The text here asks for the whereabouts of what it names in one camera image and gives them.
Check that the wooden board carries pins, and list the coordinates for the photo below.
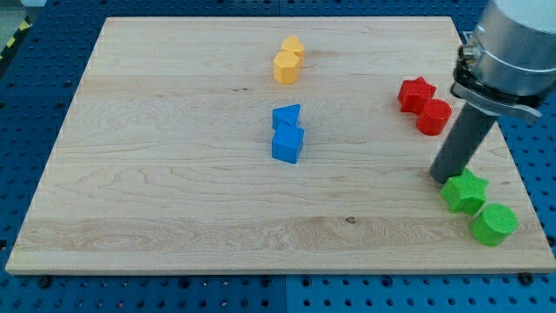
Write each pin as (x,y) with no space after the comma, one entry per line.
(163,164)

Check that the yellow heart block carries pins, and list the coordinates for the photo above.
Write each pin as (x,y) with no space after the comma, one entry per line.
(293,44)

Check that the green cylinder block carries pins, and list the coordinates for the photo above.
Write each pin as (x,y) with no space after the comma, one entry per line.
(494,224)

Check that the yellow hexagon block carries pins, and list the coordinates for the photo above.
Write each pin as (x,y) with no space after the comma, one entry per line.
(286,67)

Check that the red star block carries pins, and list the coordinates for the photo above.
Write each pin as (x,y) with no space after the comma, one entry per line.
(414,93)

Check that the blue cube block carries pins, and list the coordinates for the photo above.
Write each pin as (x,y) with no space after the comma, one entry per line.
(287,143)

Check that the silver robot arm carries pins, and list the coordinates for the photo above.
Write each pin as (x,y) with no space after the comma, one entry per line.
(506,68)

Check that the red cylinder block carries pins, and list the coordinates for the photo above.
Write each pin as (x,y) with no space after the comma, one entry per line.
(433,117)

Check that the green star block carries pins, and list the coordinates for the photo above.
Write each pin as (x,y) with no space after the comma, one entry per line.
(465,193)

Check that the blue triangle block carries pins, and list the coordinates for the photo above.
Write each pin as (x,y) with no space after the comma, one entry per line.
(286,115)

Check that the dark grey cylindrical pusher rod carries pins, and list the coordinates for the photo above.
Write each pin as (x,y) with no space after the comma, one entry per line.
(465,137)

